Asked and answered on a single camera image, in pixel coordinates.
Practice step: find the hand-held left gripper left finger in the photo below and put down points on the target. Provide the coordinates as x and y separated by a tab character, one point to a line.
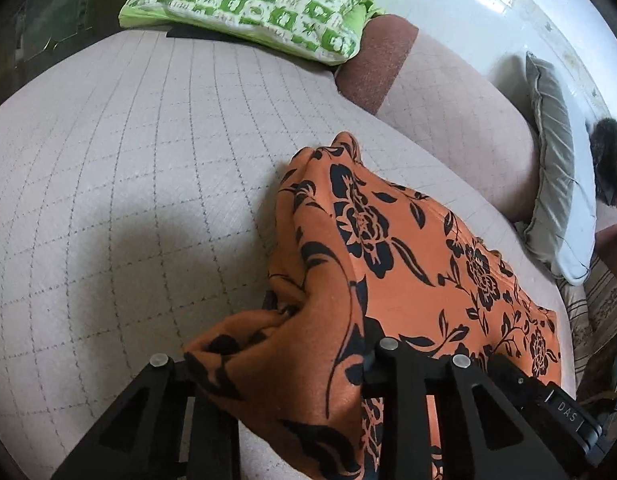
208	435

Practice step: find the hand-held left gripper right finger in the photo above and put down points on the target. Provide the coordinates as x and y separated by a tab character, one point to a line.
403	400

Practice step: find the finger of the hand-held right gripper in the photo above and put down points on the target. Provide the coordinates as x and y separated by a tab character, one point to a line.
521	380

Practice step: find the orange black floral shirt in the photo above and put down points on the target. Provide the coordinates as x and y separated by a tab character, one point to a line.
398	260

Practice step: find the small striped pillow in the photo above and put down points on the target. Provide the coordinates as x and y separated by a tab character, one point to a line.
598	310

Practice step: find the grey pillow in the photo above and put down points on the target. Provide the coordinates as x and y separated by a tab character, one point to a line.
558	170

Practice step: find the black fur hat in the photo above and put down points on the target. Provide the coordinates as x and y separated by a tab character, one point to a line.
611	155

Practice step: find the pink quilted sofa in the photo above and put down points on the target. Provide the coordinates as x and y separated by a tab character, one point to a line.
138	185

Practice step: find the green checked folded blanket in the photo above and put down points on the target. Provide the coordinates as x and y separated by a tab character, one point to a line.
248	0

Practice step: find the wooden door with glass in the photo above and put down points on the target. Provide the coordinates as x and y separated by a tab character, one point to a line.
48	10

